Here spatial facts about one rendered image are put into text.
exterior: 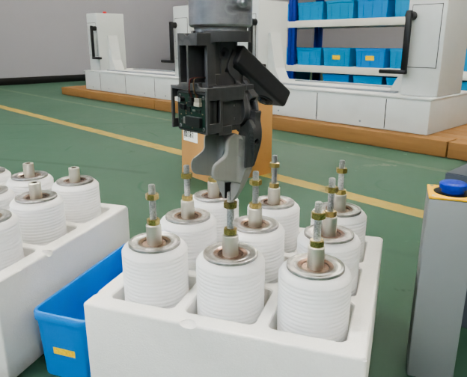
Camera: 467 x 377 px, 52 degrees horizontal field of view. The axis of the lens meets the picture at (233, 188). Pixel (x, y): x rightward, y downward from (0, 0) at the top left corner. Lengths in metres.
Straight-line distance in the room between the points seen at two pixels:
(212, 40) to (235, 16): 0.04
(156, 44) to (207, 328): 7.56
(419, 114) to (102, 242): 1.95
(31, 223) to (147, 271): 0.33
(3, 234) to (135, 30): 7.12
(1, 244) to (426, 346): 0.71
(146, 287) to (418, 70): 2.22
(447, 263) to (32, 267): 0.67
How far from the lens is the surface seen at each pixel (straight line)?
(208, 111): 0.55
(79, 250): 0.98
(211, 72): 0.57
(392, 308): 1.09
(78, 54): 7.41
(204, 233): 0.78
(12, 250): 0.89
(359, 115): 2.81
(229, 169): 0.60
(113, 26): 5.13
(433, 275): 0.81
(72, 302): 0.93
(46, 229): 0.95
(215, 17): 0.56
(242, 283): 0.64
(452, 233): 0.79
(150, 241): 0.71
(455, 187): 0.78
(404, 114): 2.68
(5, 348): 0.89
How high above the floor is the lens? 0.53
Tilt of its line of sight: 17 degrees down
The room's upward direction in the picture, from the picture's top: straight up
